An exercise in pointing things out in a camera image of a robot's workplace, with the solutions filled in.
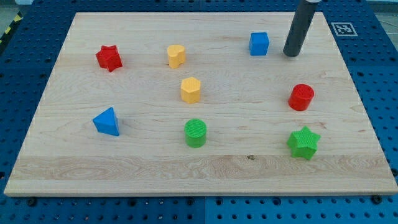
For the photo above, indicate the yellow black hazard tape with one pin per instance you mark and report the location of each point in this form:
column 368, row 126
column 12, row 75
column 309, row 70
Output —
column 11, row 29

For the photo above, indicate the blue cube block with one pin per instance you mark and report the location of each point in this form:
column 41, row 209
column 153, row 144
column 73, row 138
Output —
column 258, row 43

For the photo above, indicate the yellow heart block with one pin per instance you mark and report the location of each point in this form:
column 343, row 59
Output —
column 176, row 55

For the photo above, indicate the green cylinder block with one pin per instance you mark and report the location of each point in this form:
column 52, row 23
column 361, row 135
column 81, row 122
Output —
column 195, row 133

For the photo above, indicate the green star block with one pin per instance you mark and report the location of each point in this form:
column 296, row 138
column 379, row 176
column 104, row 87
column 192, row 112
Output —
column 303, row 143

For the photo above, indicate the red star block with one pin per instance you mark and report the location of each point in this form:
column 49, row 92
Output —
column 108, row 57

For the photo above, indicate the blue triangle block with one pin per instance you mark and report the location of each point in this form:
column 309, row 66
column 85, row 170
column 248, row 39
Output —
column 107, row 122

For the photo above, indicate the red cylinder block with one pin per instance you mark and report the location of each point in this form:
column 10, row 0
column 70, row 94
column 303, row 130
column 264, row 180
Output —
column 301, row 97

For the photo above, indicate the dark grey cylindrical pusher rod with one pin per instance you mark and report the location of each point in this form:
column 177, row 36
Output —
column 299, row 27

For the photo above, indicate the light wooden board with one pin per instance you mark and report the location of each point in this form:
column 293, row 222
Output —
column 243, row 102

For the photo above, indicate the yellow hexagon block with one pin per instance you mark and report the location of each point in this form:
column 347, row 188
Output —
column 190, row 90

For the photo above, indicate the white fiducial marker tag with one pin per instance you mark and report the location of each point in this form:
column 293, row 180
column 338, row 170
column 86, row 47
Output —
column 344, row 29

